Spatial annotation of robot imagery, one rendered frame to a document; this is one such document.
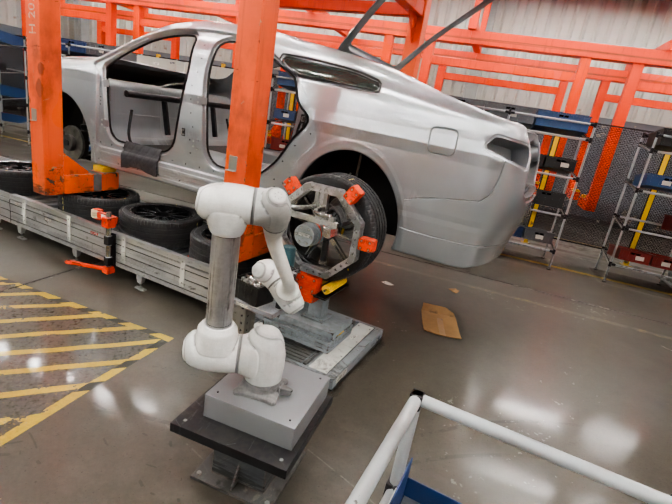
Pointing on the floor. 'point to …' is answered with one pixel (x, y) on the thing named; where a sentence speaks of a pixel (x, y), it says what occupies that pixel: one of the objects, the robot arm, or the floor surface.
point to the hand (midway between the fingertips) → (295, 270)
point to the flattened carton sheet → (439, 321)
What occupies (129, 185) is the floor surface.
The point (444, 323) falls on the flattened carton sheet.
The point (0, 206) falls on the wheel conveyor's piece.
